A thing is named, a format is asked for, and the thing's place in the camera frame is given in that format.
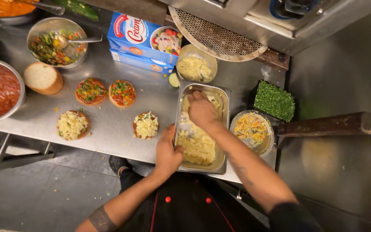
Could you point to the blue cream carton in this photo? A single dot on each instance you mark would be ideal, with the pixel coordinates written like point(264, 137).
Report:
point(142, 42)

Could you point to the person's right hand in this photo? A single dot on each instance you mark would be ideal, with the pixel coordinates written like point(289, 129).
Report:
point(201, 111)

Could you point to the cucumber slice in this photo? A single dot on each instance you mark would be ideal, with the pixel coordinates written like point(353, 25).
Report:
point(174, 80)

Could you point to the rectangular steel tray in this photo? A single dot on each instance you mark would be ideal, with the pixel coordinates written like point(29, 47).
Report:
point(221, 135)

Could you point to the plain bread bun half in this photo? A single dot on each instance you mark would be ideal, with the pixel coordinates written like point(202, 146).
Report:
point(42, 78)

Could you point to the steel bowl of chopped vegetables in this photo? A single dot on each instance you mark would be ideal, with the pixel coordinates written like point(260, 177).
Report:
point(56, 43)

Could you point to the black container of chopped herbs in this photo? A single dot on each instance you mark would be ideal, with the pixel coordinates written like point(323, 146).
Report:
point(274, 100)

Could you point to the pan of orange curry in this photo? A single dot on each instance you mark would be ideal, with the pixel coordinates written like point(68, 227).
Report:
point(8, 9)

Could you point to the steel bowl of corn mix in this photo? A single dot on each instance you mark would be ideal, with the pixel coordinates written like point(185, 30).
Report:
point(252, 130)

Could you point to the large bun topped with cheese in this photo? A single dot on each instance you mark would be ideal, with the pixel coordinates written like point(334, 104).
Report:
point(72, 125)

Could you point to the bun with sauce and vegetables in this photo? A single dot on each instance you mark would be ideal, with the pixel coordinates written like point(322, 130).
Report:
point(122, 93)
point(90, 92)

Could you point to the person's left hand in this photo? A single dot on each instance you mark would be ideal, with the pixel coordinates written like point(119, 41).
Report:
point(166, 151)

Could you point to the steel spoon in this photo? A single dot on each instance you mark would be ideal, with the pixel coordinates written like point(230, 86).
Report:
point(79, 41)

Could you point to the small steel bowl of cheese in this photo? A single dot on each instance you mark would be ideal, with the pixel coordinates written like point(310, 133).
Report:
point(195, 66)

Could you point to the steel table frame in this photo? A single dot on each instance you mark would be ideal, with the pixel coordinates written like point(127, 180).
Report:
point(11, 153)

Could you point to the small bun topped with cheese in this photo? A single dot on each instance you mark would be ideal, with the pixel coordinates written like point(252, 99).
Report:
point(145, 125)

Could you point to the person's right fingers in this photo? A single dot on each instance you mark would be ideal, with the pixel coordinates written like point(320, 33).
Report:
point(195, 96)

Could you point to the grated cheese heap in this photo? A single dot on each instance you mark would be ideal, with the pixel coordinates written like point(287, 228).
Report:
point(196, 145)

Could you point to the person's black shoe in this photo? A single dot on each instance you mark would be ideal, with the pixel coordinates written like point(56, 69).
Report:
point(118, 163)

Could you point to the green cucumber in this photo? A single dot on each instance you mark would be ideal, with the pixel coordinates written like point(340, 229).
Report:
point(76, 8)

